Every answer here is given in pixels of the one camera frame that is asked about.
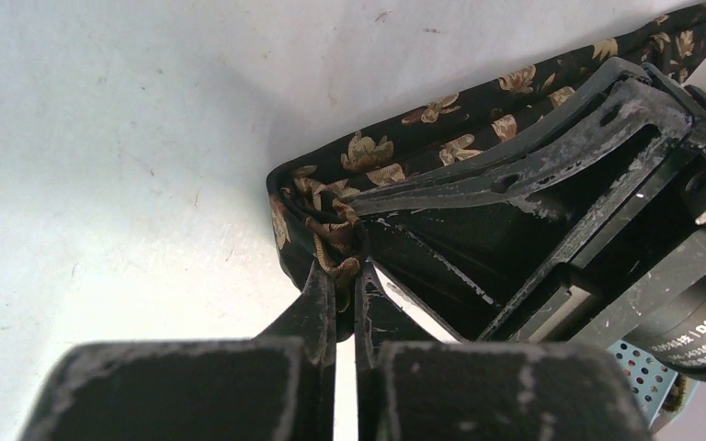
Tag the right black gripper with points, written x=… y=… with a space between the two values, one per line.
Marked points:
x=644 y=294

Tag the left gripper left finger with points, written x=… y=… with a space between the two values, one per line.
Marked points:
x=278 y=385

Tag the light blue plastic basket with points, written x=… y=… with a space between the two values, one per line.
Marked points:
x=661 y=392

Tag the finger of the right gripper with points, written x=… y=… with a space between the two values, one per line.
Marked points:
x=474 y=243

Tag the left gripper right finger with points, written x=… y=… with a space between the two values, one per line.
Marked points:
x=412 y=387

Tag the black gold floral tie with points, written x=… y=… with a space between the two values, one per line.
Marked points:
x=314 y=225

